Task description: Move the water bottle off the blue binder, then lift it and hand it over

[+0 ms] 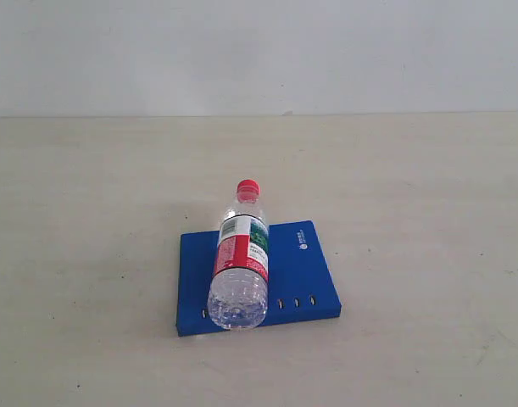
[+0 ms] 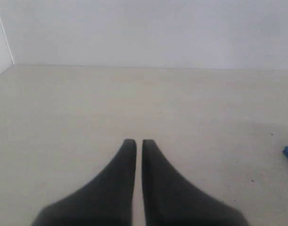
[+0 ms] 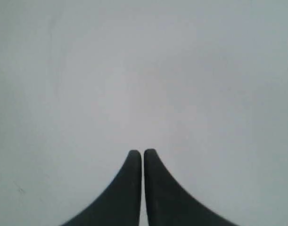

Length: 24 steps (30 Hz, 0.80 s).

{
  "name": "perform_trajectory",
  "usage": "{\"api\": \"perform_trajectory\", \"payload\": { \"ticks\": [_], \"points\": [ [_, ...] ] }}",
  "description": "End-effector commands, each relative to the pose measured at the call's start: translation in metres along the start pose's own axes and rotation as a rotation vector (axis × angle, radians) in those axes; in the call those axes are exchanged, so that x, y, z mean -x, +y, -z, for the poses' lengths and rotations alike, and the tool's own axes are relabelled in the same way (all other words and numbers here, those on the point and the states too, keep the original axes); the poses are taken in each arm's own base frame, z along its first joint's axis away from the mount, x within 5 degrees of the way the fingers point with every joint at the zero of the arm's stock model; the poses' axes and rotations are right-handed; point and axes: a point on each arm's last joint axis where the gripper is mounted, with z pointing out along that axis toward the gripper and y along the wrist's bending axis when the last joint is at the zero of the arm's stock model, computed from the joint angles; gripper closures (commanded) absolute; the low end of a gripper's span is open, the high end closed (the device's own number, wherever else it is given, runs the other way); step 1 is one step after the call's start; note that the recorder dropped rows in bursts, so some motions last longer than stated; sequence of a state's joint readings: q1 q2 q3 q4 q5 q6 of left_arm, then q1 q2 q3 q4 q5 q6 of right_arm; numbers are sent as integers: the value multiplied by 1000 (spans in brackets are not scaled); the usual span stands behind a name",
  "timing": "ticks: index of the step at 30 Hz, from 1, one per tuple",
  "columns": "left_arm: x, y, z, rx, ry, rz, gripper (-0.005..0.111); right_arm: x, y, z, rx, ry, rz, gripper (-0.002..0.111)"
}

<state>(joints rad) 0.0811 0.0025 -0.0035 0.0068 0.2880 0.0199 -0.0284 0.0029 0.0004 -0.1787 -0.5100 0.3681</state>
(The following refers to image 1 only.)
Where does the clear plastic water bottle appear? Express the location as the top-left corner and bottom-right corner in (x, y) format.
(207, 179), (270, 330)

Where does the blue ring binder notebook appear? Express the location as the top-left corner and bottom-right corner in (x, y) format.
(175, 220), (342, 337)

